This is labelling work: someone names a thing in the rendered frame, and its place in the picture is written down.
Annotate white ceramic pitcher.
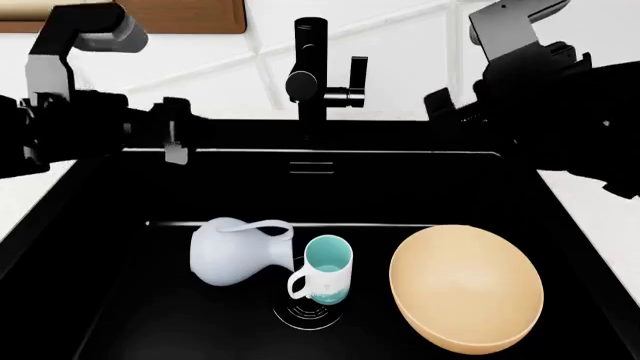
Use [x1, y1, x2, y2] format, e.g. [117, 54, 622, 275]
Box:
[189, 216, 296, 288]

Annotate beige round bowl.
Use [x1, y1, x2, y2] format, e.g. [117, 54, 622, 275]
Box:
[388, 224, 545, 356]

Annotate black kitchen sink basin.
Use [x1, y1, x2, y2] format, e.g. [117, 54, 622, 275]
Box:
[0, 117, 640, 360]

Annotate black kitchen faucet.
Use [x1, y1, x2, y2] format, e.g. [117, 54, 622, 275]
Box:
[285, 16, 352, 122]

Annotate round sink drain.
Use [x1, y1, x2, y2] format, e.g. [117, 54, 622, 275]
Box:
[272, 255, 346, 332]

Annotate brown wooden cutting board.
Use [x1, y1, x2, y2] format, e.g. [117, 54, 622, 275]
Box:
[0, 0, 248, 35]

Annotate black faucet lever handle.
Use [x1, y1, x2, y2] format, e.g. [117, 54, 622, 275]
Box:
[324, 55, 370, 109]

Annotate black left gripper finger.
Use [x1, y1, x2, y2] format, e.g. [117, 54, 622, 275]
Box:
[162, 120, 191, 167]

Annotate white mug teal inside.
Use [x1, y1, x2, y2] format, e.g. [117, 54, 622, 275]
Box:
[286, 234, 355, 306]

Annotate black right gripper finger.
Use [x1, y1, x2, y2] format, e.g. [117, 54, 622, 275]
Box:
[423, 87, 474, 126]

